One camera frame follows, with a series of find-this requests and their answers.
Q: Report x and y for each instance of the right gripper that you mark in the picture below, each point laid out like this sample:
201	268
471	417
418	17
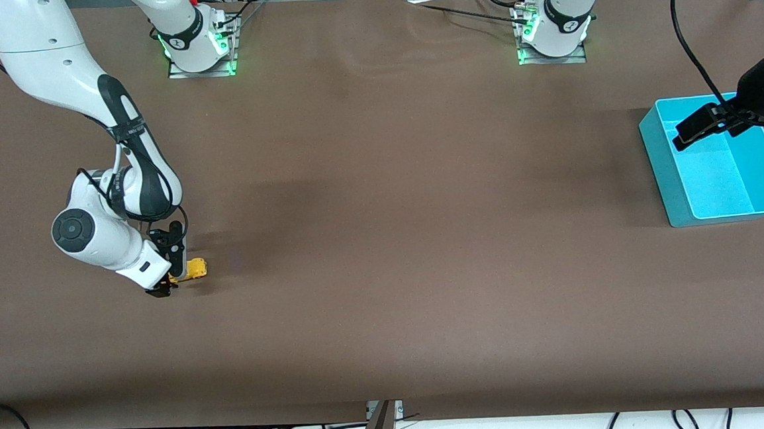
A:
172	278

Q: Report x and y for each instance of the yellow beetle toy car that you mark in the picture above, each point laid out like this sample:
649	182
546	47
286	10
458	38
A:
196	268

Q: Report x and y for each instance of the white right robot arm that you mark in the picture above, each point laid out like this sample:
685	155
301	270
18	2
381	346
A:
48	62

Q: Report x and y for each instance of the brown table cover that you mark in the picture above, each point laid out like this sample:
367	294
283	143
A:
383	241

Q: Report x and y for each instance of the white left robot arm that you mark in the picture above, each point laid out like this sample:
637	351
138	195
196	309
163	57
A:
562	18

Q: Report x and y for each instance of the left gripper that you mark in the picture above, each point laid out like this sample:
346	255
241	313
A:
754	91

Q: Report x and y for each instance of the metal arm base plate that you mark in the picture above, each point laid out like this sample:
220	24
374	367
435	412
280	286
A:
177	72
578	58

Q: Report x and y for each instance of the blue plastic bin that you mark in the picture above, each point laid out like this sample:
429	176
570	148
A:
718	174

